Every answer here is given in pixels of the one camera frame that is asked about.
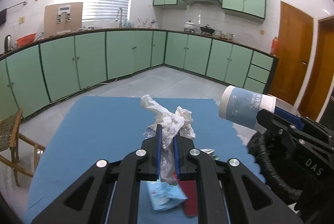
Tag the white tissue paper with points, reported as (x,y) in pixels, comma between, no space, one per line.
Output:
(172,124)

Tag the chrome sink faucet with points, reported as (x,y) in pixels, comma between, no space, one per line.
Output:
(119,17)

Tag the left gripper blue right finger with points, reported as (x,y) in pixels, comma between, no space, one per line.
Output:
(176,157)

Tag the green lower kitchen cabinets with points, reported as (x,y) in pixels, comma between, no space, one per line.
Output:
(47,71)

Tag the red thermos bottle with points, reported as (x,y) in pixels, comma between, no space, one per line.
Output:
(274,46)

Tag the blue table cloth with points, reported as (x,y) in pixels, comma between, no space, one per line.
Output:
(110,128)

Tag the wooden chair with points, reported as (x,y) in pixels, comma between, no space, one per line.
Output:
(10,136)

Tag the cardboard water purifier box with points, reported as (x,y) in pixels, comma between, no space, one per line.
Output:
(62,18)

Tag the dark red scouring pad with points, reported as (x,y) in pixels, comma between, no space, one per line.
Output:
(189,189)

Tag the red plastic basin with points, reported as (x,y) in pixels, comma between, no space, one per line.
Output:
(26,40)

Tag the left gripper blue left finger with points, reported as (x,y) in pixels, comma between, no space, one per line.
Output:
(158,149)

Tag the black wok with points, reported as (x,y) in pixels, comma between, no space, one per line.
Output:
(206,30)

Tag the brown wooden door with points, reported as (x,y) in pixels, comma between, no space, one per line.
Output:
(320,84)
(293,52)

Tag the white cooking pot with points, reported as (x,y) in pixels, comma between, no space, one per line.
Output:
(189,27)

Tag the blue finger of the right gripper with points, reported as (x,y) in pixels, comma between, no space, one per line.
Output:
(292,119)

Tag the dark hanging towel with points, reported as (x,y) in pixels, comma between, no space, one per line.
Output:
(3,16)

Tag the wall towel rail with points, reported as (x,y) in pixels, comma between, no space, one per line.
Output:
(18,4)

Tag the light blue snack wrapper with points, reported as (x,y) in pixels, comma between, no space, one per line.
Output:
(164,196)

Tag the steel electric kettle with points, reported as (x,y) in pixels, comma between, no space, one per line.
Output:
(8,43)

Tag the blue white paper cup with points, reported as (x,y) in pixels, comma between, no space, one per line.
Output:
(241,106)

